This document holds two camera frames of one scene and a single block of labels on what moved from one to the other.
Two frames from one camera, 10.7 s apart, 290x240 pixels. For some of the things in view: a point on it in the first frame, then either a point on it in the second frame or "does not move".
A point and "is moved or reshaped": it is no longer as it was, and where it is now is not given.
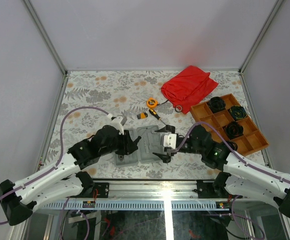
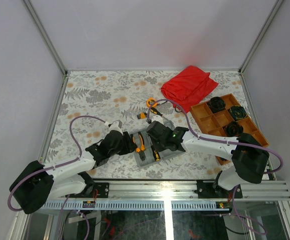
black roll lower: (234, 130) does not move
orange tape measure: (152, 102) does not move
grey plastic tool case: (150, 143) is moved or reshaped
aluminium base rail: (147, 194) does not move
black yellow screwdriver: (156, 114) is moved or reshaped
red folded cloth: (187, 88) does not move
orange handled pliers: (120, 157) → (141, 150)
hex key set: (142, 115) does not move
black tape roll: (179, 105) does not move
